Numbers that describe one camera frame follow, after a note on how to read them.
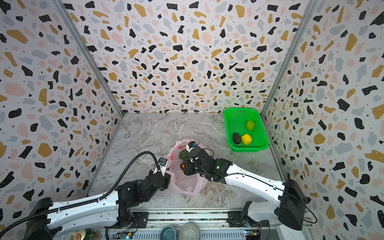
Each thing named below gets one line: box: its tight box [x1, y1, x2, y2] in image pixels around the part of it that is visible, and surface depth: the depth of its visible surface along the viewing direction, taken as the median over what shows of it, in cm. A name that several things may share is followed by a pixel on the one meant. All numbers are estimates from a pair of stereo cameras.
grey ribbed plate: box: [179, 223, 199, 240], surface depth 72 cm
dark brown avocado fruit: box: [232, 132, 242, 145], surface depth 103 cm
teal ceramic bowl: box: [159, 225, 177, 240], surface depth 71 cm
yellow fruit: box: [241, 134, 252, 145], surface depth 102 cm
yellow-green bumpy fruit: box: [245, 120, 256, 131], surface depth 110 cm
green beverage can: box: [71, 228, 96, 240], surface depth 63 cm
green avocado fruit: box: [179, 149, 190, 161], surface depth 95 cm
